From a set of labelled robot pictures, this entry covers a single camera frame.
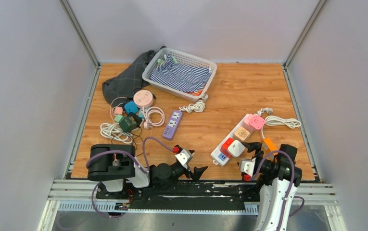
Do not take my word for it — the white cube plug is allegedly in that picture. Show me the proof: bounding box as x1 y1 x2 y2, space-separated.
227 140 245 157

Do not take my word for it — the white long power strip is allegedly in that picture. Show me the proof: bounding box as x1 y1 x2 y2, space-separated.
210 114 253 167

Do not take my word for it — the purple power strip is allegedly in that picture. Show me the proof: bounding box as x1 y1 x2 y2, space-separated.
162 110 183 141

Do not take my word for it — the white cable of purple strip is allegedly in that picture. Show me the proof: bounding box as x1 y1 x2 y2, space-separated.
178 94 209 114

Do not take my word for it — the dark green dragon cube plug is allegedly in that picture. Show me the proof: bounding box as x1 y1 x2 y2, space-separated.
119 116 138 132

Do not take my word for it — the blue cube plug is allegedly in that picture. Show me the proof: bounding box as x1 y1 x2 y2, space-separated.
124 101 139 114

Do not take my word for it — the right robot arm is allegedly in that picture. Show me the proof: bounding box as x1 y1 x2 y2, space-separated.
239 142 302 231

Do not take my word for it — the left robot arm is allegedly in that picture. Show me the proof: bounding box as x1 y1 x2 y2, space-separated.
86 144 208 199

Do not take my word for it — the beige cube plug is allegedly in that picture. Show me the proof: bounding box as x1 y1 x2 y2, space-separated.
232 126 251 142

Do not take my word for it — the red cube plug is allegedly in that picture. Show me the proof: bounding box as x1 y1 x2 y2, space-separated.
218 137 234 161

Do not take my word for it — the light pink cube plug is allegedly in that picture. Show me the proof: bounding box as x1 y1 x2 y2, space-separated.
241 114 255 133

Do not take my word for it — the round pink power socket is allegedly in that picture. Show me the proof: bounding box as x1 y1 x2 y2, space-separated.
133 90 155 108

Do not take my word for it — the small green plug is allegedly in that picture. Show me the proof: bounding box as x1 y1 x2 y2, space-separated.
114 115 125 123

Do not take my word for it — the small pink plug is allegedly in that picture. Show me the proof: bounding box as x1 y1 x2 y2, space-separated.
113 106 124 115

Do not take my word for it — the orange power strip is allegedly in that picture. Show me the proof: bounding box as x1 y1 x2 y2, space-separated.
262 137 278 154

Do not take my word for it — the cyan power strip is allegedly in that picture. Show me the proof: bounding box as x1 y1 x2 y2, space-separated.
138 108 146 120

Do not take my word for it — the blue striped cloth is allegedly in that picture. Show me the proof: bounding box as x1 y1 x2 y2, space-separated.
150 54 212 96

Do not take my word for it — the white plastic basket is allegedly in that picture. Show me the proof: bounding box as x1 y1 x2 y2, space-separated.
142 47 217 102

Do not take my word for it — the dark grey checked cloth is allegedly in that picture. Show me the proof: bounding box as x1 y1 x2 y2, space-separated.
102 50 156 106

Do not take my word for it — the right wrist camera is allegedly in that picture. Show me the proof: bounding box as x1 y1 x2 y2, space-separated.
239 158 256 178

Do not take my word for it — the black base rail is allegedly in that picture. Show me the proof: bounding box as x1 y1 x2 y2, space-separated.
95 180 260 211

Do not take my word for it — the white cable of orange strip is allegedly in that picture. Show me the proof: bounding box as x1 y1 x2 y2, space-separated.
260 115 302 139

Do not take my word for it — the white cable of long strip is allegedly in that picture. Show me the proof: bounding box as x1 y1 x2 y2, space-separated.
255 107 274 116

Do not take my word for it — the pink coiled cable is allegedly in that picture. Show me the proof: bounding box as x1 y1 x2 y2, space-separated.
142 106 166 130

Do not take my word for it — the white coiled cable left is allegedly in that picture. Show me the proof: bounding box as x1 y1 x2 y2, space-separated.
99 122 135 145

